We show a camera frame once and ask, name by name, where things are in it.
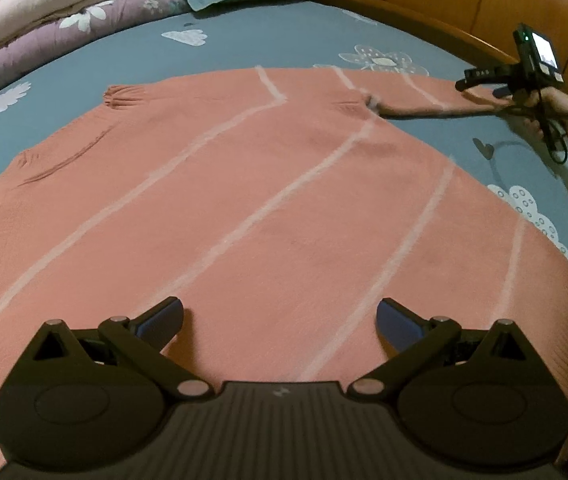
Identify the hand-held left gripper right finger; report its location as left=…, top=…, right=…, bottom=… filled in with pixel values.
left=346, top=297, right=557, bottom=402

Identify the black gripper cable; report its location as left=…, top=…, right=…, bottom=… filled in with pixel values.
left=531, top=85, right=568, bottom=165

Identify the purple floral folded quilt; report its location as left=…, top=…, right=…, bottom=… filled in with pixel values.
left=0, top=0, right=195, bottom=113

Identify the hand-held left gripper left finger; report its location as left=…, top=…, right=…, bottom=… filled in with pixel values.
left=11, top=296, right=215, bottom=402

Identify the blue printed bed sheet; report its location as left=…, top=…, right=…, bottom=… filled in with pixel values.
left=0, top=0, right=568, bottom=311

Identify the person's right hand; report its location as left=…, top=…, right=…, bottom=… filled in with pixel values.
left=511, top=91, right=568, bottom=138

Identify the pink striped knit sweater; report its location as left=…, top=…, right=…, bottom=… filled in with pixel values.
left=0, top=65, right=568, bottom=480

